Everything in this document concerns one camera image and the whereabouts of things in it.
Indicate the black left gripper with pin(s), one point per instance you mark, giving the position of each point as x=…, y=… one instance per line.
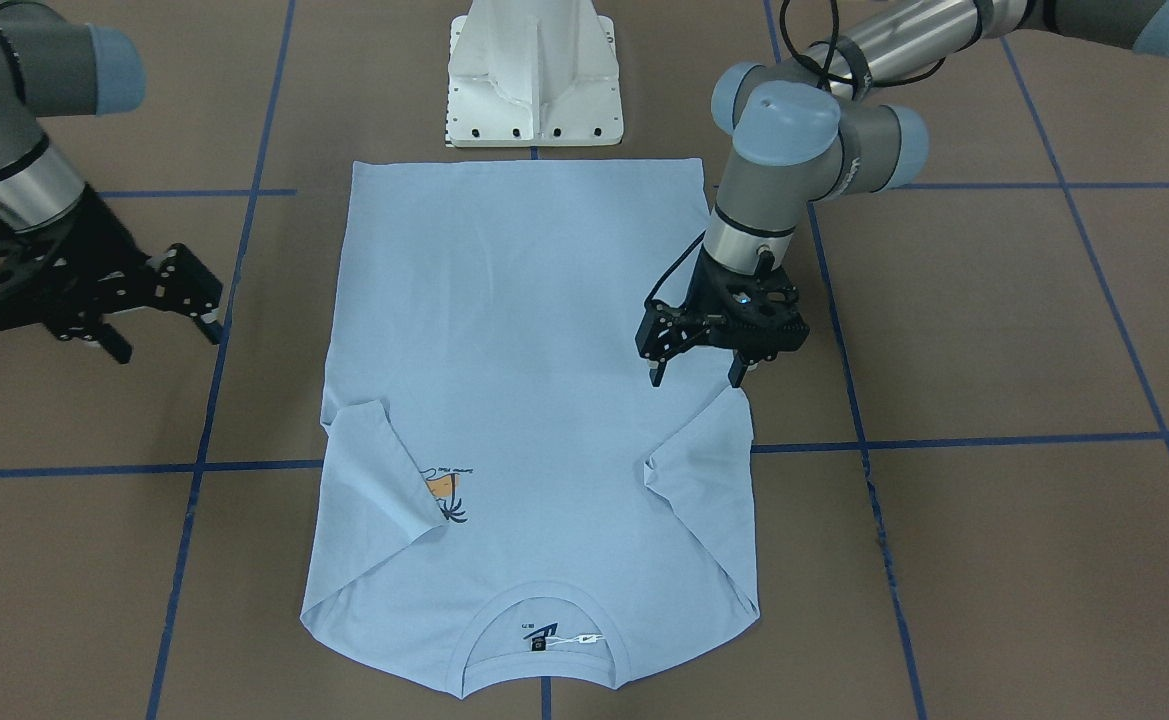
x=708, y=290

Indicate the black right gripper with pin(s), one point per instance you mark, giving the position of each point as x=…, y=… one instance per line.
x=96, y=243

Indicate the light blue t-shirt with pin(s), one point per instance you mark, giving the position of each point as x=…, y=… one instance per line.
x=504, y=494

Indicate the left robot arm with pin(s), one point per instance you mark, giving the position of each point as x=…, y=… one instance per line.
x=804, y=130

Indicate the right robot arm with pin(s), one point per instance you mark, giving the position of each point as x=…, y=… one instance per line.
x=52, y=67

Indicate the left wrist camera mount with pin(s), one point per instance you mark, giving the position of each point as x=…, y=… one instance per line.
x=763, y=316

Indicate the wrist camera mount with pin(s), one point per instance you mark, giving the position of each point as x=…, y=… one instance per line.
x=32, y=289
x=763, y=316

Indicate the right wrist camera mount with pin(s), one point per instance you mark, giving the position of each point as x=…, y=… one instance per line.
x=32, y=289

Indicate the white pedestal column with base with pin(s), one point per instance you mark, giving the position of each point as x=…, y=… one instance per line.
x=533, y=74

